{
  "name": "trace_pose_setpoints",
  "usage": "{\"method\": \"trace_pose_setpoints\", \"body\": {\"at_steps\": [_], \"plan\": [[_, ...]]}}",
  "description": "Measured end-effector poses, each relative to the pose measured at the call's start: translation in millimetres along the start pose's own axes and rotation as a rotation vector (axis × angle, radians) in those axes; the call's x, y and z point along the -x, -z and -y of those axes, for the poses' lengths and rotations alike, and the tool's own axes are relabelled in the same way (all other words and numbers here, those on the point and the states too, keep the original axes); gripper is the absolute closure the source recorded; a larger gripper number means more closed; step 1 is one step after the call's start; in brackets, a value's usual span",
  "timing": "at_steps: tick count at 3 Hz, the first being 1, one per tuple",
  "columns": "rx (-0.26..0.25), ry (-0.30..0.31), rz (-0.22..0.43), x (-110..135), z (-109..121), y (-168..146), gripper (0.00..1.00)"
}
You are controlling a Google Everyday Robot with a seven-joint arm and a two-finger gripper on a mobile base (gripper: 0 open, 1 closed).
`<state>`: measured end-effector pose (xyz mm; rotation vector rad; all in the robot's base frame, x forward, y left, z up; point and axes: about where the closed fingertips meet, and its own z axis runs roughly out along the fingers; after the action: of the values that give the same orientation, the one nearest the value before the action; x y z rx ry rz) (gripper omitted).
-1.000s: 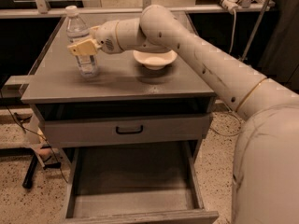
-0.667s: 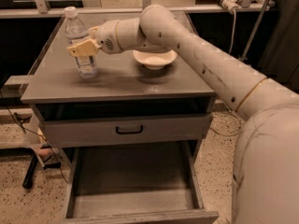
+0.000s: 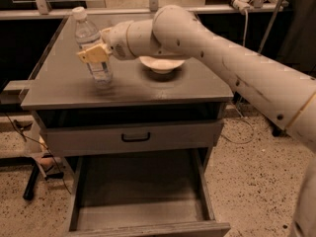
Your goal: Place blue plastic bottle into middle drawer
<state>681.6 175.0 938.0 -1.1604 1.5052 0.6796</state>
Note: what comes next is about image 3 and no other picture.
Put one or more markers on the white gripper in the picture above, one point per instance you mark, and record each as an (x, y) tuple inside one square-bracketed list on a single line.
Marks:
[(117, 39)]

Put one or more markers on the clear plastic water bottle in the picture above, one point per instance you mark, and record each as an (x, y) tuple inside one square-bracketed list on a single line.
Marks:
[(86, 35)]

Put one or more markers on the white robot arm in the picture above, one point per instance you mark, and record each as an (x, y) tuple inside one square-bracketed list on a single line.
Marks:
[(176, 32)]

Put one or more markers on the closed grey upper drawer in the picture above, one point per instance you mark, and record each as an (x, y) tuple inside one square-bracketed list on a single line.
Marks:
[(105, 139)]

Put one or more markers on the grey drawer cabinet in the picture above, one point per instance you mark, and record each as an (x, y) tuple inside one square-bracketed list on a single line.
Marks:
[(64, 94)]

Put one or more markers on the open grey lower drawer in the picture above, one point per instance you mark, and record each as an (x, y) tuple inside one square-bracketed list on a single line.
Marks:
[(147, 194)]

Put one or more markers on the white paper bowl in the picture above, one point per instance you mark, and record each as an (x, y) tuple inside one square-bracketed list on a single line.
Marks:
[(159, 65)]

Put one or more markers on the black stand foot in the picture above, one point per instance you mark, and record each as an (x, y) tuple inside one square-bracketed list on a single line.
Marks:
[(29, 190)]

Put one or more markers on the metal tripod pole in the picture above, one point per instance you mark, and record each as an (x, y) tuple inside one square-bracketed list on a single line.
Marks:
[(237, 98)]

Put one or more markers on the grey side bracket left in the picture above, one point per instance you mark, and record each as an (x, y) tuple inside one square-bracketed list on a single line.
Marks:
[(15, 92)]

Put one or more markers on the black drawer handle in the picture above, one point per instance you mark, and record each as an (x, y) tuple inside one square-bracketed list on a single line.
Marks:
[(130, 138)]

